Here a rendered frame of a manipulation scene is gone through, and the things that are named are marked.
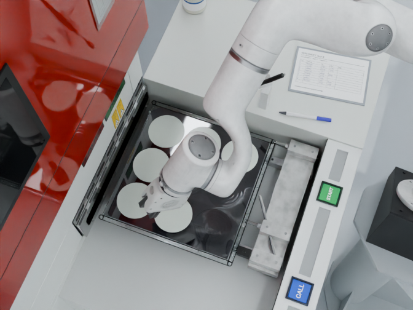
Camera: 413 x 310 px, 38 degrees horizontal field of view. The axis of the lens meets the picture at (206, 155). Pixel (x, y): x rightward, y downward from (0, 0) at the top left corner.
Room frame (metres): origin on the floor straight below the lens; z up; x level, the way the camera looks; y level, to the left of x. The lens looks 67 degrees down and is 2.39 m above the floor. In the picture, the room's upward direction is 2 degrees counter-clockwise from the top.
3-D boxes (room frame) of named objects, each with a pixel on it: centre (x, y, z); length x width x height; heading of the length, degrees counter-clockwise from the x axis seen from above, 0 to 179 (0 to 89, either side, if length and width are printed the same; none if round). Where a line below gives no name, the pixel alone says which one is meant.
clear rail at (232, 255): (0.51, -0.12, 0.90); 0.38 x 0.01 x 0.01; 158
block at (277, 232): (0.43, -0.17, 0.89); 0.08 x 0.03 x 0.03; 68
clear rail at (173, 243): (0.41, 0.12, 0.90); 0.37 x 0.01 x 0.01; 68
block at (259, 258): (0.35, -0.14, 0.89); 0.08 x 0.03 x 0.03; 68
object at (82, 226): (0.65, 0.25, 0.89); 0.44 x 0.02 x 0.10; 158
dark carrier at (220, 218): (0.58, 0.05, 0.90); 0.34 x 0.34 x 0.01; 68
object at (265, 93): (0.77, -0.14, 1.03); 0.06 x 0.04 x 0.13; 68
